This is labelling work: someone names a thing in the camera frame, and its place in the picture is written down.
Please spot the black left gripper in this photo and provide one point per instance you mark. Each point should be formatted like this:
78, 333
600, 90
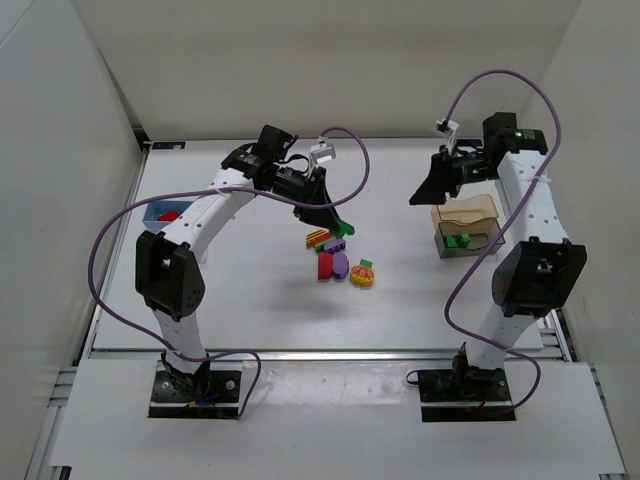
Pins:
314, 193

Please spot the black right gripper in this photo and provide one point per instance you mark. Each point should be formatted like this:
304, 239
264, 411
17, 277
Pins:
445, 170

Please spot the red rounded lego brick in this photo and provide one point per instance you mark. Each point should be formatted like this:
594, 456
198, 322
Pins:
168, 216

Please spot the green stepped lego block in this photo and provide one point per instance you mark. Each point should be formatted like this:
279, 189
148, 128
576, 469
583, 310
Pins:
345, 229

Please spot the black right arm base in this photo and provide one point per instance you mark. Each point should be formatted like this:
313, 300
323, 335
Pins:
444, 398

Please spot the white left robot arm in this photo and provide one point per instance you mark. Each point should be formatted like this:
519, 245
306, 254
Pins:
167, 271

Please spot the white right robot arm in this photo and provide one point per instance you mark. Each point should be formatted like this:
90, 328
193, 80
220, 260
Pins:
539, 273

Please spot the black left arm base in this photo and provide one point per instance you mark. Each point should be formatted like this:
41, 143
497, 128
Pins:
218, 399

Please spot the red green rounded lego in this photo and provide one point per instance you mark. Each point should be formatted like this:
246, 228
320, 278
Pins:
325, 242

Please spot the purple flat lego plate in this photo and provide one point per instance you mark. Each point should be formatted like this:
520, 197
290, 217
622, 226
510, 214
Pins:
335, 246

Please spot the red half-round lego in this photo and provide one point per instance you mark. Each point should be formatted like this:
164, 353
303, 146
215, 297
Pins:
324, 265

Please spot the purple half-round lego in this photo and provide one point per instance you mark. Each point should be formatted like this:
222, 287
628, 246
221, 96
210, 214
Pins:
340, 266

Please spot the orange translucent container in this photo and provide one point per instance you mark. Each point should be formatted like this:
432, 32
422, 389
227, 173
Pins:
474, 215

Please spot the grey translucent container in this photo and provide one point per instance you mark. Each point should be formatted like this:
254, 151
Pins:
470, 244

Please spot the yellow orange printed lego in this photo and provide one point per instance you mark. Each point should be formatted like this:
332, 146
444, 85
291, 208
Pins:
362, 276

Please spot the blue plastic container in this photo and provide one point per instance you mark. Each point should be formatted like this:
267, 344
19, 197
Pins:
159, 214

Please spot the blue label sticker left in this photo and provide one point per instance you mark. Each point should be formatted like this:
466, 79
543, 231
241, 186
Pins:
168, 145

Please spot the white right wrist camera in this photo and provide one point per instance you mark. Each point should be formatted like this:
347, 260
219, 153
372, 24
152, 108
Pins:
448, 130

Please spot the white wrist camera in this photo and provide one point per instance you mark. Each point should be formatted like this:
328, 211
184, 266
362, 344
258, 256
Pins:
448, 130
322, 152

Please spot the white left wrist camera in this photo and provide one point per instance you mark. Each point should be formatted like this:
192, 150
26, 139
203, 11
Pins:
322, 152

